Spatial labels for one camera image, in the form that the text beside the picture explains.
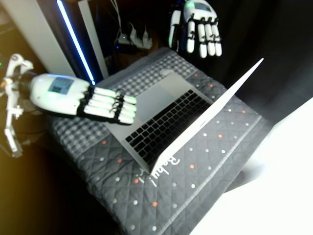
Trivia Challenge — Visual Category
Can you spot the grey dotted quilt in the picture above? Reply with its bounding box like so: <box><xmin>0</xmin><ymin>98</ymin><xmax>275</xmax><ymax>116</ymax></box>
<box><xmin>45</xmin><ymin>47</ymin><xmax>264</xmax><ymax>235</ymax></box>

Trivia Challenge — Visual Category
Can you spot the wide white frame panel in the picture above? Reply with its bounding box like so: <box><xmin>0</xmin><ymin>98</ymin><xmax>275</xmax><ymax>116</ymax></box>
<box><xmin>0</xmin><ymin>0</ymin><xmax>75</xmax><ymax>77</ymax></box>

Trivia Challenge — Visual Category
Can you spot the silver laptop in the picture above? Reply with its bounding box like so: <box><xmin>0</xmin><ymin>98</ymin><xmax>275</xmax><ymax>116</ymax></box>
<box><xmin>102</xmin><ymin>57</ymin><xmax>265</xmax><ymax>175</ymax></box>

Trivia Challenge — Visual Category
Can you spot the white cable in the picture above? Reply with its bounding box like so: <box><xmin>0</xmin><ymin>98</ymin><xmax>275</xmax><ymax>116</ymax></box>
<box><xmin>109</xmin><ymin>0</ymin><xmax>124</xmax><ymax>35</ymax></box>

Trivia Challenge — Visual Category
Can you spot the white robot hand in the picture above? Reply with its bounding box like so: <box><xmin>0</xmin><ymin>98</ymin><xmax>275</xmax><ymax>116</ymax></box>
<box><xmin>28</xmin><ymin>72</ymin><xmax>138</xmax><ymax>126</ymax></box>
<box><xmin>168</xmin><ymin>0</ymin><xmax>224</xmax><ymax>59</ymax></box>

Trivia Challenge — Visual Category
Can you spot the white power strip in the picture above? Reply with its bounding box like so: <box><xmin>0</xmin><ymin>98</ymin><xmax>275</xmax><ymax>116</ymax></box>
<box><xmin>114</xmin><ymin>22</ymin><xmax>154</xmax><ymax>49</ymax></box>

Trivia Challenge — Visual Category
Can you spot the narrow white frame post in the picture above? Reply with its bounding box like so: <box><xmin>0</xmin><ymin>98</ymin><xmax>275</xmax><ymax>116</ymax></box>
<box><xmin>78</xmin><ymin>0</ymin><xmax>109</xmax><ymax>79</ymax></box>

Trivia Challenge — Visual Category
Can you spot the blue-white light strip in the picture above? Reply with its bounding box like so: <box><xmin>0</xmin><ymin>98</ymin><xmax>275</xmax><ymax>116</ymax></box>
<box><xmin>56</xmin><ymin>0</ymin><xmax>96</xmax><ymax>86</ymax></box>

